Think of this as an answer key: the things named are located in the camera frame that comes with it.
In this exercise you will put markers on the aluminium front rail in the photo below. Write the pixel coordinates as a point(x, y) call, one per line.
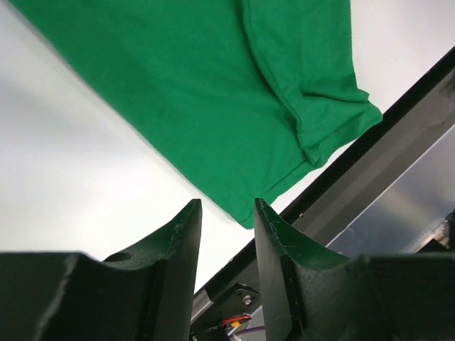
point(393, 187)

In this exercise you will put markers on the green t shirt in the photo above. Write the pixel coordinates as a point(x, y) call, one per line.
point(243, 98)

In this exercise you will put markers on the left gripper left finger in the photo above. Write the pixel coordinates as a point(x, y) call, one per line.
point(143, 292)

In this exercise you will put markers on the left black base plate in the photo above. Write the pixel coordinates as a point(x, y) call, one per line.
point(219, 318)

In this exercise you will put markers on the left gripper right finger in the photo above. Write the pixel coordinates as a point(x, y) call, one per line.
point(309, 292)

